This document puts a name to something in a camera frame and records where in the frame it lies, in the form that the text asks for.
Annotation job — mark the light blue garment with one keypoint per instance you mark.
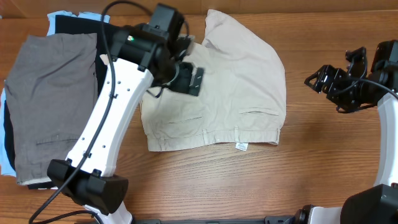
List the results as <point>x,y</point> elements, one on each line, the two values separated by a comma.
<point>59,22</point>

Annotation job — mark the black garment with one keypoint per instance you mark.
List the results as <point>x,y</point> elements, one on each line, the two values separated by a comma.
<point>100,66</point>

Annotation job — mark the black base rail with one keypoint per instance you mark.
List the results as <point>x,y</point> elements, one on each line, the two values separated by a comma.
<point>267,220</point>

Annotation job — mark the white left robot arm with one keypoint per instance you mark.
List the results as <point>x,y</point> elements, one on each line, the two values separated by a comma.
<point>140,57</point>

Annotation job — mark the beige shorts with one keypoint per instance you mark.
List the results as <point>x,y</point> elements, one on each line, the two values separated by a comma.
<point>242,97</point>

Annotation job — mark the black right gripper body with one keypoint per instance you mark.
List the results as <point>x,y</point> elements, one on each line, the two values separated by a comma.
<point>351,98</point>

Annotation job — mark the grey shorts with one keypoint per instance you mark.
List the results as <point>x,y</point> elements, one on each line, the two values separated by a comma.
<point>50,92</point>

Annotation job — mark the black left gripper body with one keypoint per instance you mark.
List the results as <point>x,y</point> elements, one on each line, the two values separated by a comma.
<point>181,83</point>

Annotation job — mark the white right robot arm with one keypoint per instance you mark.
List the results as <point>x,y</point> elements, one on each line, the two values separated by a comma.
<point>379,203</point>

